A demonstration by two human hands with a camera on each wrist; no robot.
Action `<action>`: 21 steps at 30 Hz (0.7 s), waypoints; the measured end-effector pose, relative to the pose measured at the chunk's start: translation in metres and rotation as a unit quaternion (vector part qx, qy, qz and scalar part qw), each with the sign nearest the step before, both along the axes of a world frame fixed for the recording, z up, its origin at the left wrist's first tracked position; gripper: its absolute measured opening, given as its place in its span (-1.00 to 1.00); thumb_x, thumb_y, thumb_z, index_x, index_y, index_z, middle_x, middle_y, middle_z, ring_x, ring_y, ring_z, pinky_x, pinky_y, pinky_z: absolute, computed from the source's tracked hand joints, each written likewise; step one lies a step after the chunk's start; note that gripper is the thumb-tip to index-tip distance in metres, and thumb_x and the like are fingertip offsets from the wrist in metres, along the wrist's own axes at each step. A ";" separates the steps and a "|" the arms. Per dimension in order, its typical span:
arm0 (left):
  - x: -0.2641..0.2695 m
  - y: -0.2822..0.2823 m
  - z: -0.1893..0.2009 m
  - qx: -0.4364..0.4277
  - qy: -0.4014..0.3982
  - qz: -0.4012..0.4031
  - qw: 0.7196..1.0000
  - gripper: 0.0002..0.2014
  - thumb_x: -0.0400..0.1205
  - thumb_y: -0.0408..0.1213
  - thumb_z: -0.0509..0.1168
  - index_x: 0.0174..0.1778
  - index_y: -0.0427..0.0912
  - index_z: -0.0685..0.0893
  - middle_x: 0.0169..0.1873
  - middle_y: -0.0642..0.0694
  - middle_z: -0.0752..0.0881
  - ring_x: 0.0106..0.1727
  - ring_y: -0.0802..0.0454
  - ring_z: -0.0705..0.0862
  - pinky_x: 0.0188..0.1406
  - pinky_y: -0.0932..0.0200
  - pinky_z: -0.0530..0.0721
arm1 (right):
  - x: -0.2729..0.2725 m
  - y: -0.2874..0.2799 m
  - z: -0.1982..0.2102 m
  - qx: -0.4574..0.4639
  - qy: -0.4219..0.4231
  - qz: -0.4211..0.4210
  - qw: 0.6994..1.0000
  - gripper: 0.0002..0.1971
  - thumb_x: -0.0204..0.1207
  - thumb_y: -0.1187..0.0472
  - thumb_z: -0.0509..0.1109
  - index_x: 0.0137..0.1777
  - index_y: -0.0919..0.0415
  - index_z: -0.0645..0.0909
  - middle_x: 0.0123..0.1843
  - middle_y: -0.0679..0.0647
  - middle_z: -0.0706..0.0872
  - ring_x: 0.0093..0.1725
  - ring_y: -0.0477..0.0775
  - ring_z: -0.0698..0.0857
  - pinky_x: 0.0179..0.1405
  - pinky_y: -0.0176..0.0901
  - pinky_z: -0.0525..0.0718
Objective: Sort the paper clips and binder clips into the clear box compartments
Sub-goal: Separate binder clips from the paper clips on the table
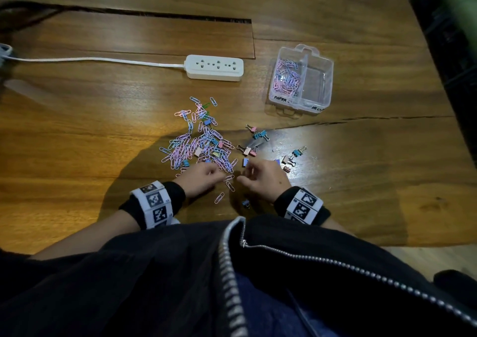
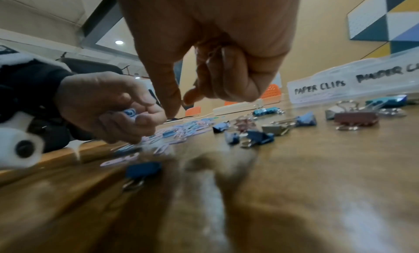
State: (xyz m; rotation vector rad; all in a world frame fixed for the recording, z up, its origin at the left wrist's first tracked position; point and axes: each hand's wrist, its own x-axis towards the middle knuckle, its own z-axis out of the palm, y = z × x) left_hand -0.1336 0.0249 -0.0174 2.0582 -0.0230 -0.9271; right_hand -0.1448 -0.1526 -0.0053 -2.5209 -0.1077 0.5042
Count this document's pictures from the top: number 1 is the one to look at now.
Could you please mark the person's left hand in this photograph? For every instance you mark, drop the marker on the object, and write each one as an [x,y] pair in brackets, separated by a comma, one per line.
[199,180]

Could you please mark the person's right hand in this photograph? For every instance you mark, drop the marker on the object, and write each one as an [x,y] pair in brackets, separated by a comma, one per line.
[264,180]

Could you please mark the pile of pastel paper clips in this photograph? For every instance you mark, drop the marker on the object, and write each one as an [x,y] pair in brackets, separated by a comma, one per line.
[287,77]
[197,146]

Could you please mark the scatter of small binder clips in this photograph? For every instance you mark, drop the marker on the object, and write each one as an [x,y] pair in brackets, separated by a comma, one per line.
[261,135]

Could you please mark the clear plastic compartment box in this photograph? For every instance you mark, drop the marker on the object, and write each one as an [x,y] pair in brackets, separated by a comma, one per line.
[316,83]

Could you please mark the person's left forearm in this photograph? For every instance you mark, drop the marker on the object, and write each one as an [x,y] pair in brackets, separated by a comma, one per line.
[85,236]

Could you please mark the person's right forearm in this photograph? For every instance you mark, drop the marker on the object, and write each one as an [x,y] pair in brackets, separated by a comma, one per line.
[335,226]

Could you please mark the white power strip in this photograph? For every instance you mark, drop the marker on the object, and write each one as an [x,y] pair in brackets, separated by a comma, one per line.
[214,67]

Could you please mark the black zip jacket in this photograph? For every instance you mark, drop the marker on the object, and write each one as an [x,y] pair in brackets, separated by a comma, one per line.
[111,284]

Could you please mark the grey power adapter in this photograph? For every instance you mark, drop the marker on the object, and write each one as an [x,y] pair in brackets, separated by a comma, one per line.
[4,51]

